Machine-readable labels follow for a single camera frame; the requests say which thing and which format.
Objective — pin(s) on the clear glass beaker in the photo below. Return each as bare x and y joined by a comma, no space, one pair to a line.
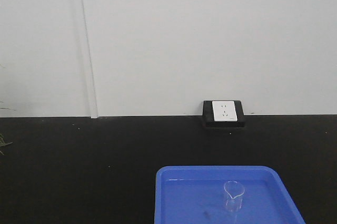
233,195

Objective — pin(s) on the blue plastic tray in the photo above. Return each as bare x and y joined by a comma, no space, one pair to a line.
194,194

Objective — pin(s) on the black socket mounting box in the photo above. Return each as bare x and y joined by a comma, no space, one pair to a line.
208,119

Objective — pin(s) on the white wall power socket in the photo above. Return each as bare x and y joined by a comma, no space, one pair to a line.
224,111

